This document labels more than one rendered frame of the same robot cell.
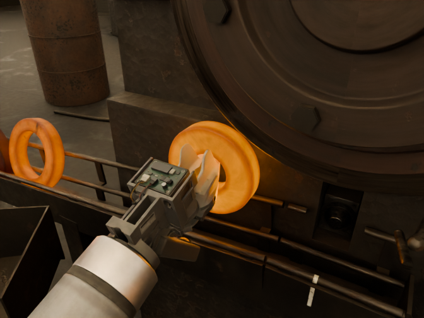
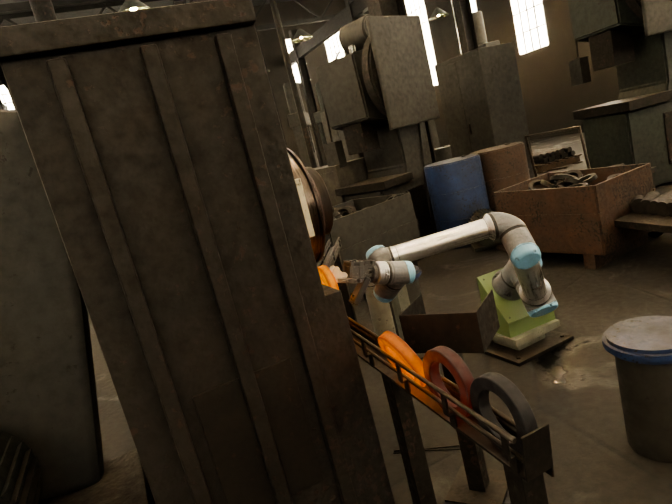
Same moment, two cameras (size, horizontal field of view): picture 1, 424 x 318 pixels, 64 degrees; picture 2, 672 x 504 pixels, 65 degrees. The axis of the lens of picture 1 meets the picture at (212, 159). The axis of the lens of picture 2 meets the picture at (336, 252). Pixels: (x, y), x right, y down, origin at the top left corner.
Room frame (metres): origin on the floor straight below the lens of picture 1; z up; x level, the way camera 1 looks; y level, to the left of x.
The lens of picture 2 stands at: (1.92, 1.22, 1.31)
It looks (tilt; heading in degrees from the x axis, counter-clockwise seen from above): 11 degrees down; 218
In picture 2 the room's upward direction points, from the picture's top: 14 degrees counter-clockwise
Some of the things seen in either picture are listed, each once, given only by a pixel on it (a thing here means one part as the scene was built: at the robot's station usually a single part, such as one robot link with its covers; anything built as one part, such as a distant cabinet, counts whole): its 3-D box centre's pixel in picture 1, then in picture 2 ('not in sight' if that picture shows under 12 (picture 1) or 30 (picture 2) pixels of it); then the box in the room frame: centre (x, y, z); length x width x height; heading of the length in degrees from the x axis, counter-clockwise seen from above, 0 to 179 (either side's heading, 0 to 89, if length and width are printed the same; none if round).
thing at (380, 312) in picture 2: not in sight; (383, 325); (-0.45, -0.44, 0.26); 0.12 x 0.12 x 0.52
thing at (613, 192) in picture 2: not in sight; (573, 213); (-2.53, 0.17, 0.33); 0.93 x 0.73 x 0.66; 67
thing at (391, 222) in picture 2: not in sight; (350, 246); (-1.96, -1.65, 0.39); 1.03 x 0.83 x 0.77; 165
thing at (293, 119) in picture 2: not in sight; (306, 149); (-6.97, -5.88, 1.39); 0.88 x 0.56 x 2.78; 30
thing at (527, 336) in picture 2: not in sight; (516, 327); (-0.80, 0.19, 0.10); 0.32 x 0.32 x 0.04; 61
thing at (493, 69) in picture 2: not in sight; (486, 133); (-4.92, -1.29, 1.00); 0.80 x 0.63 x 2.00; 65
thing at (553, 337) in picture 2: not in sight; (518, 337); (-0.80, 0.19, 0.04); 0.40 x 0.40 x 0.08; 61
